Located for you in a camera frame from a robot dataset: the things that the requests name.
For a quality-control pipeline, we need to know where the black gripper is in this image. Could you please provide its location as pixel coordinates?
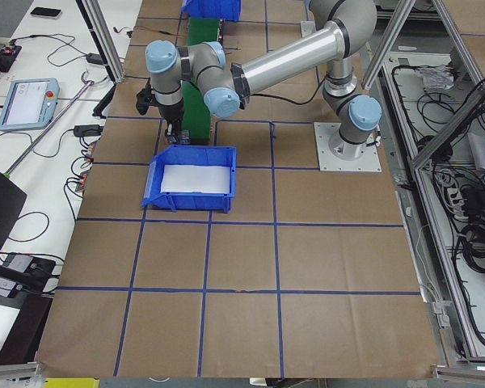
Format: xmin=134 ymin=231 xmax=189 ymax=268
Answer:
xmin=158 ymin=100 xmax=186 ymax=145

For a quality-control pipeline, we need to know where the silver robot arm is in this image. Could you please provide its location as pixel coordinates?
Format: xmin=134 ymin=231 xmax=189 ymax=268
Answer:
xmin=136 ymin=1 xmax=382 ymax=161

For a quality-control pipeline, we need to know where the green conveyor belt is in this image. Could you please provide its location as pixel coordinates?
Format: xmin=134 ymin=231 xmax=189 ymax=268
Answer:
xmin=180 ymin=15 xmax=226 ymax=146

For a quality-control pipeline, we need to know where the left blue plastic bin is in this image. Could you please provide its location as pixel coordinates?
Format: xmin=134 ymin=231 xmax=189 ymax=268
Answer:
xmin=142 ymin=145 xmax=237 ymax=213

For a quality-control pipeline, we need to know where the blue plastic bin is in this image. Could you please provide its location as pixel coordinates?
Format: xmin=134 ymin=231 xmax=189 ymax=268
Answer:
xmin=142 ymin=145 xmax=237 ymax=213
xmin=181 ymin=0 xmax=242 ymax=22

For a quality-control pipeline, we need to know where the white foam pad left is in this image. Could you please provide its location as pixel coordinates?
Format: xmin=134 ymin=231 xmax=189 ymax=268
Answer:
xmin=161 ymin=165 xmax=231 ymax=194

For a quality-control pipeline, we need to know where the black power adapter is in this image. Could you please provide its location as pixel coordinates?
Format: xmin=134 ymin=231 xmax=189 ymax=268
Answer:
xmin=85 ymin=53 xmax=104 ymax=65

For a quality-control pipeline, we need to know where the right blue plastic bin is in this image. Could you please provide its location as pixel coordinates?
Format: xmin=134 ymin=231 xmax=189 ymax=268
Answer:
xmin=181 ymin=0 xmax=242 ymax=22

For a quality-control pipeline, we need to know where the teach pendant tablet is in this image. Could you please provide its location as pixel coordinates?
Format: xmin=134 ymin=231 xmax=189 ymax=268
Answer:
xmin=0 ymin=78 xmax=60 ymax=131

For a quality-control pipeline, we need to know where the aluminium frame post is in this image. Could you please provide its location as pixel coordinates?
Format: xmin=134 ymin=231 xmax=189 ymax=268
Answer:
xmin=75 ymin=0 xmax=124 ymax=83

